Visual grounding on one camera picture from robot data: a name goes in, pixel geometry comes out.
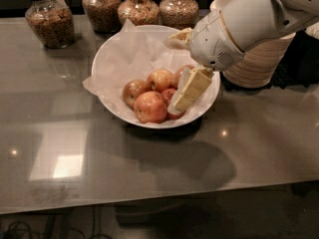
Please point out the dark red front apple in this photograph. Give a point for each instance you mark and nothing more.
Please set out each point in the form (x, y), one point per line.
(167, 96)

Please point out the middle rear apple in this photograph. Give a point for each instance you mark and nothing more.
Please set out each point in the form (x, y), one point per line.
(159, 80)

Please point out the leftmost glass cereal jar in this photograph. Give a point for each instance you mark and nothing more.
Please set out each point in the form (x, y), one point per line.
(52, 23)

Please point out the white bowl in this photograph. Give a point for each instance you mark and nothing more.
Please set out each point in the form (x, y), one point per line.
(109, 93)

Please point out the glass cereal jar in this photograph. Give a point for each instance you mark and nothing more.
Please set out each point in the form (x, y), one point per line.
(102, 14)
(139, 12)
(178, 14)
(52, 23)

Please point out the front left apple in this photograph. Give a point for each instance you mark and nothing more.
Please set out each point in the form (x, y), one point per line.
(150, 107)

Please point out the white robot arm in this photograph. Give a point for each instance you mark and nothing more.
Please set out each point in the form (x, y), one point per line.
(252, 22)

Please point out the white paper liner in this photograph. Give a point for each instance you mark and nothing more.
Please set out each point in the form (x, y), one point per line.
(133, 57)

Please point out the front stack paper bowls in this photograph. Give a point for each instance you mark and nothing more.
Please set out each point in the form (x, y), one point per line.
(259, 64)

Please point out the left rear apple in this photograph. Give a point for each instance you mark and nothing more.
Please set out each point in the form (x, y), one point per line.
(134, 89)

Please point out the right rear apple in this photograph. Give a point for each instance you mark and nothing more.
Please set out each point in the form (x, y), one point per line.
(178, 73)

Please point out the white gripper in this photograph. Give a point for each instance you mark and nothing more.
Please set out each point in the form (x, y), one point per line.
(212, 41)

